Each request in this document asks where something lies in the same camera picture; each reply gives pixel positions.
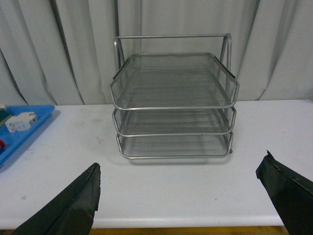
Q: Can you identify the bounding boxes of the white curtain backdrop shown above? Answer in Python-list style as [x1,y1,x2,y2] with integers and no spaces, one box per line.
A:
[0,0,313,105]

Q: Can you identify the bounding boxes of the white circuit breaker block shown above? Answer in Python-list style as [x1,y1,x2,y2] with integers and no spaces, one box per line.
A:
[5,112,38,133]

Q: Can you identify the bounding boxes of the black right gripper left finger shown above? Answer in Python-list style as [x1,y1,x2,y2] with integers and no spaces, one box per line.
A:
[12,163,101,235]

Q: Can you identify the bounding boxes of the blue plastic tray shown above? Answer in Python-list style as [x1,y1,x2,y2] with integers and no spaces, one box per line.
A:
[0,105,55,166]

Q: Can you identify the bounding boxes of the green knife switch block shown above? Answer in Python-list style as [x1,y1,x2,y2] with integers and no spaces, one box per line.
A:
[0,104,11,127]

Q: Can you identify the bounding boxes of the red emergency stop button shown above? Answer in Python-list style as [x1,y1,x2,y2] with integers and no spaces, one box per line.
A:
[0,140,6,149]

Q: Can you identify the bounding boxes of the silver three-tier mesh rack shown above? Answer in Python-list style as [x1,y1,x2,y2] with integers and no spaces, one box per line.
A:
[110,33,239,160]

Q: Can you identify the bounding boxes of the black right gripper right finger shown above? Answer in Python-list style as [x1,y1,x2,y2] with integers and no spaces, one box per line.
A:
[256,152,313,235]

